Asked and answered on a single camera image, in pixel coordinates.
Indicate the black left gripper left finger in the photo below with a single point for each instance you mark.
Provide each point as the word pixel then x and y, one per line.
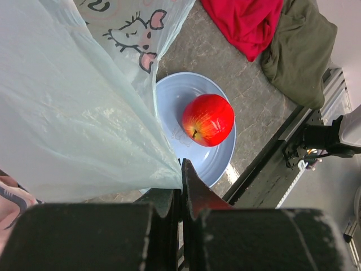
pixel 142 235

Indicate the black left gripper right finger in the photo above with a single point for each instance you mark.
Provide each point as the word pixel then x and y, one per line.
pixel 218 236

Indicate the red fake apple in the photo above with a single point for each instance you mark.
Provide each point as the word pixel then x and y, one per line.
pixel 208 119

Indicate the translucent light blue plastic bag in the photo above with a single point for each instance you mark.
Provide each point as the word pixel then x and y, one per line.
pixel 79 114

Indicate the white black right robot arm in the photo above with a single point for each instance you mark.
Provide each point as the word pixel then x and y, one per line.
pixel 313 140

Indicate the pink navy patterned cloth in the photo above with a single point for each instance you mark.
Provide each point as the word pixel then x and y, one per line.
pixel 15 200

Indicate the light blue plate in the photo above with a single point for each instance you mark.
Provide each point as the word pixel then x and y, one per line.
pixel 173 93

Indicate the olive green cloth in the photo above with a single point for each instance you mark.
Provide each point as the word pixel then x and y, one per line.
pixel 299 53

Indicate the red cloth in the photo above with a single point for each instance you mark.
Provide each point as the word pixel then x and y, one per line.
pixel 248 25

